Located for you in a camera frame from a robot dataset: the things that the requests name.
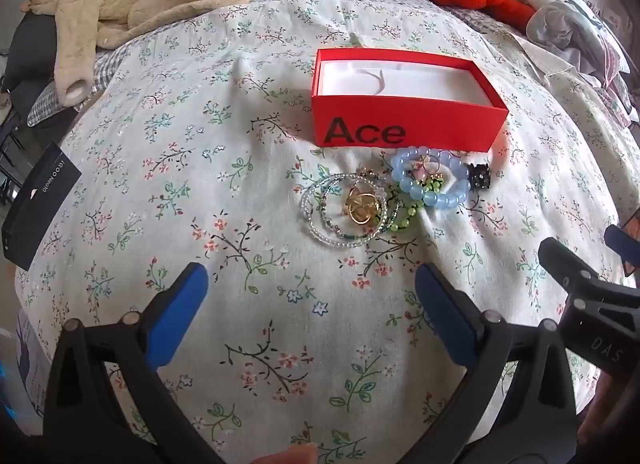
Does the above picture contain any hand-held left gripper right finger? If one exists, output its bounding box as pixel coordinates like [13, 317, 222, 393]
[416, 263, 578, 464]

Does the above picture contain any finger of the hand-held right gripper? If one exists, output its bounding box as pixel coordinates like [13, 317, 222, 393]
[604, 225, 640, 265]
[539, 238, 626, 315]

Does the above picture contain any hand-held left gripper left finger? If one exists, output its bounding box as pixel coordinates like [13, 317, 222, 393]
[42, 262, 226, 464]

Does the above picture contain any lime green bead bracelet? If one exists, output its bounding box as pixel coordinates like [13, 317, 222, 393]
[382, 176, 446, 233]

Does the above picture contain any black hair clip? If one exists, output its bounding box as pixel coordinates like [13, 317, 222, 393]
[467, 162, 491, 191]

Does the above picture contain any dark green bead bracelet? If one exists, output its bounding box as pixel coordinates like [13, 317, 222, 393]
[320, 179, 403, 241]

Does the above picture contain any gold ring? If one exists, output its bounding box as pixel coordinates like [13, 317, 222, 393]
[342, 183, 383, 225]

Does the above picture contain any blue bead bracelet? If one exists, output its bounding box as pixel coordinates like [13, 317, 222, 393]
[390, 146, 472, 209]

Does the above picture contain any clear bead bracelet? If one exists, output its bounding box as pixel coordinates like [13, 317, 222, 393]
[300, 173, 388, 248]

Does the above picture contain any red cardboard box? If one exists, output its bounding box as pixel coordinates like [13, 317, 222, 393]
[311, 48, 510, 152]

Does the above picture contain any person's right hand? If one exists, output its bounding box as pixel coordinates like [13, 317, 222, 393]
[579, 379, 611, 450]

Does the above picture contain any person's left hand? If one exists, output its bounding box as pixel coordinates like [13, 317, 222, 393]
[249, 444, 319, 464]

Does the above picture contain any floral bedsheet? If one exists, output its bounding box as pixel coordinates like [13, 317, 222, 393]
[12, 0, 640, 464]

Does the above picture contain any black card box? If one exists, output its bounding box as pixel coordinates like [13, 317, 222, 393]
[1, 142, 82, 271]

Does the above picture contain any crumpled grey clothing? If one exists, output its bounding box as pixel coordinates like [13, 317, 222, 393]
[525, 0, 640, 125]

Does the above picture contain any dark cloth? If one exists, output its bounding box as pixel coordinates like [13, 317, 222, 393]
[0, 11, 58, 109]

